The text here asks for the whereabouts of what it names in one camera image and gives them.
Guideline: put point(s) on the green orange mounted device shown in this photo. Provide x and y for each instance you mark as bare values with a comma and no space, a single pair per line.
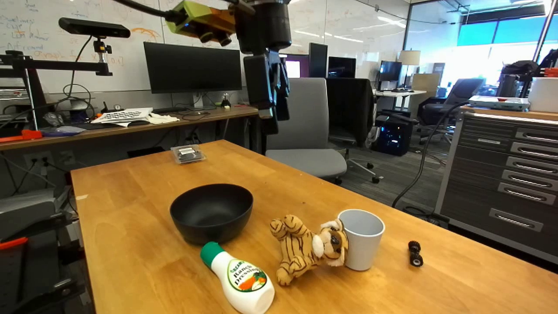
200,19

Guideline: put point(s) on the grey office chair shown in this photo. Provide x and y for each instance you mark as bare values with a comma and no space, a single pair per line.
305,133

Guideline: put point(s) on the grey drawer cabinet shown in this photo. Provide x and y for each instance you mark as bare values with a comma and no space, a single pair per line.
505,180

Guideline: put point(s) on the white cup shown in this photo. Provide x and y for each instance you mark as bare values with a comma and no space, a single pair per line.
362,241

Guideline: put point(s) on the black bowl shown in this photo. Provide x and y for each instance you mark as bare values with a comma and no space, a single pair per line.
209,218

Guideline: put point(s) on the black computer tower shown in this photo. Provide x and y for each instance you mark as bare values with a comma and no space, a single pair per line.
394,133

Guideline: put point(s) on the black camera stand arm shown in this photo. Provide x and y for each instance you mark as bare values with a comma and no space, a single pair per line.
34,63

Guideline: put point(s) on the white table lamp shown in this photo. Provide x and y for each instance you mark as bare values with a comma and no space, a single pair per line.
409,58

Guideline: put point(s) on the black office chair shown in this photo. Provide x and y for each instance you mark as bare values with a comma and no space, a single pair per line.
449,101

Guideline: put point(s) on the black backpack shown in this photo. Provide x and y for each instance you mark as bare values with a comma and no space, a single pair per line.
516,79

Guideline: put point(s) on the white bottle green cap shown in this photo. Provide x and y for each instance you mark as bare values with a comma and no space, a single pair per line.
244,281

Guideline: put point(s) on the large black monitor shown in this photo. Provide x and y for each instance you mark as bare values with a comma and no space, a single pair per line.
191,67

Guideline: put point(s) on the wooden desk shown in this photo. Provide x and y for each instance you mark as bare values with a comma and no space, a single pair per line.
144,124

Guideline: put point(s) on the black stereo camera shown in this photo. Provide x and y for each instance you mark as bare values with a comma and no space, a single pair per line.
92,26

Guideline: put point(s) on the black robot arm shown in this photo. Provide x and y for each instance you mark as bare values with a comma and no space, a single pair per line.
263,23

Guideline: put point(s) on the striped toy tiger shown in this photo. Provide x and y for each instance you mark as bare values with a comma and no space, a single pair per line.
296,246

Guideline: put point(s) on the stack of papers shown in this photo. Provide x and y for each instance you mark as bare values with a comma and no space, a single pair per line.
130,117

